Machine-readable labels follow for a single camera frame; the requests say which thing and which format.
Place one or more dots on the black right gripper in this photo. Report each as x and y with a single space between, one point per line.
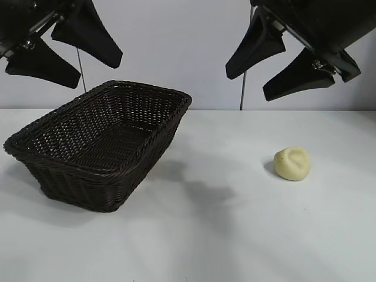
329 20

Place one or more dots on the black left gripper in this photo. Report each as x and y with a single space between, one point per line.
17 20

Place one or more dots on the dark brown woven basket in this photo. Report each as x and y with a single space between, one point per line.
97 141

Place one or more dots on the pale yellow egg yolk pastry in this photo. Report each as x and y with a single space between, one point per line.
292 163

